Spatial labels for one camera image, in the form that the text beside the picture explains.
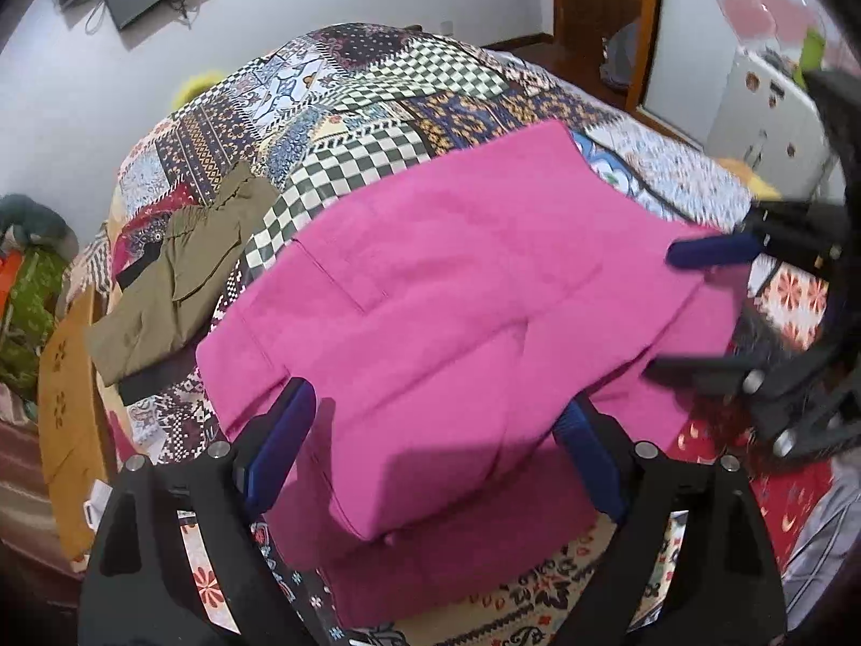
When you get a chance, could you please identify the patchwork printed blanket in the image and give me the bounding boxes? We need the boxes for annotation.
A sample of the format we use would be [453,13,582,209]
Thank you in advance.
[66,23,836,646]

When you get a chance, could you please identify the grey cloth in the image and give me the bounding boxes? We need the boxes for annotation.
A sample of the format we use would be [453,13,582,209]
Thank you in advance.
[782,464,861,615]

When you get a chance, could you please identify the orange plastic object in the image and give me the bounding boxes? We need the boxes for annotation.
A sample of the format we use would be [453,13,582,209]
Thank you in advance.
[0,250,29,325]

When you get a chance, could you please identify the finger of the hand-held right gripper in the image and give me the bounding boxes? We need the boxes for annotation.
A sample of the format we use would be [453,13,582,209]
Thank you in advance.
[665,199,850,278]
[643,342,861,464]

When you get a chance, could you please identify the grey bag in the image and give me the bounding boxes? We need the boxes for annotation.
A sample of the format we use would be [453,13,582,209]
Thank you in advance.
[597,19,641,90]

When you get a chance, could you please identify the yellow wooden bed board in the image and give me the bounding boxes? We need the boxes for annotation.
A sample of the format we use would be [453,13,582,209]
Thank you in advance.
[37,286,130,561]

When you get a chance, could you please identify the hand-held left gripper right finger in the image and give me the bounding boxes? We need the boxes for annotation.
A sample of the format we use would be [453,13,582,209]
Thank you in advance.
[553,396,789,646]

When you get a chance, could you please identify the yellow cloth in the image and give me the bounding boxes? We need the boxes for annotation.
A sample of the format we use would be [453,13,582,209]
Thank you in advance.
[718,157,782,201]

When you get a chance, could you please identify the green patterned cloth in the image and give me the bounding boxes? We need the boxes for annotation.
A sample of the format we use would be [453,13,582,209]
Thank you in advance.
[0,248,71,406]

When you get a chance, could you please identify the pink pants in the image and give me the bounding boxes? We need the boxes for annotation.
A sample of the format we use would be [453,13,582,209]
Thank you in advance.
[195,119,756,631]

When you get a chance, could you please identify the teal cloth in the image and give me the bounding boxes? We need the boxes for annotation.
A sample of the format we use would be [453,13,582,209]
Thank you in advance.
[0,193,79,265]

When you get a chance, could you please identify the olive green shorts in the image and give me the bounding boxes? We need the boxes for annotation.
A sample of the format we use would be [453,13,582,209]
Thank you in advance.
[89,160,281,386]

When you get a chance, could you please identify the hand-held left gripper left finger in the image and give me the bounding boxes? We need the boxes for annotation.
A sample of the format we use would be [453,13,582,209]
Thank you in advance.
[79,378,319,646]

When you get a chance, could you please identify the green bottle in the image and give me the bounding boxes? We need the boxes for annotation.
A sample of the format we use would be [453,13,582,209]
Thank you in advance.
[798,27,830,75]

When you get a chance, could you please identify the yellow green plush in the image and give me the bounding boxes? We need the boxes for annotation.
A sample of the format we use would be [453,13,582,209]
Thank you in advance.
[170,70,234,113]

